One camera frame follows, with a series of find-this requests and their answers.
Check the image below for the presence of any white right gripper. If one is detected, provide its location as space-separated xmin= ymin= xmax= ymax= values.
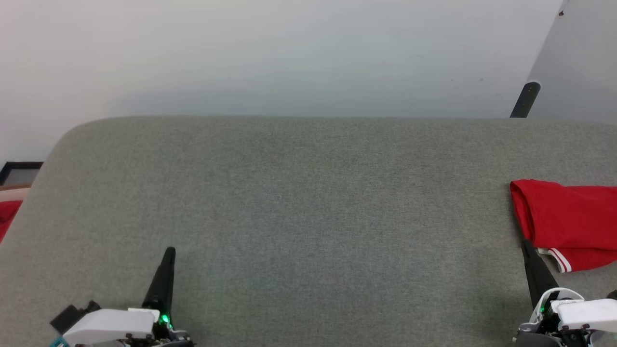
xmin=513 ymin=240 xmax=617 ymax=347

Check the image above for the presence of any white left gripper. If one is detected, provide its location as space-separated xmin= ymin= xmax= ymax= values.
xmin=63 ymin=247 xmax=193 ymax=347

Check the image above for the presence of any red white basketball jersey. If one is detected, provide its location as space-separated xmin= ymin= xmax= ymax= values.
xmin=510 ymin=179 xmax=617 ymax=273

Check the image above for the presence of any red cloth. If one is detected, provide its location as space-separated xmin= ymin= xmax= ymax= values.
xmin=0 ymin=200 xmax=24 ymax=241

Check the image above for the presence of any beige board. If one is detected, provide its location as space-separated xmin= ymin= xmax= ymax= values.
xmin=0 ymin=186 xmax=32 ymax=203

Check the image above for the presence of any black pole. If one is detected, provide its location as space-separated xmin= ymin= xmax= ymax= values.
xmin=510 ymin=82 xmax=541 ymax=118

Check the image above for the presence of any grey wall panel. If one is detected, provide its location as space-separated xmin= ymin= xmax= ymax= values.
xmin=523 ymin=0 xmax=617 ymax=125

